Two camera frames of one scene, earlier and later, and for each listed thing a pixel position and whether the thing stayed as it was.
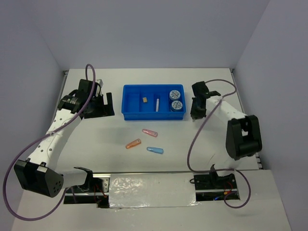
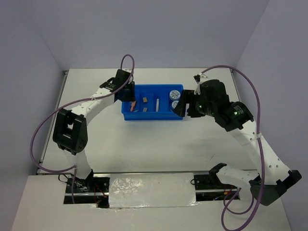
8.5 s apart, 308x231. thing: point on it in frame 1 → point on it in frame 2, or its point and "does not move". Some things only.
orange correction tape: x=133 y=143 → x=133 y=106
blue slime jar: x=176 y=105 does not move
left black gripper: x=106 y=110 → x=131 y=97
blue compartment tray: x=134 y=109 does not move
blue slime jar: x=174 y=95 does not move
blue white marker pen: x=157 y=105 does not move
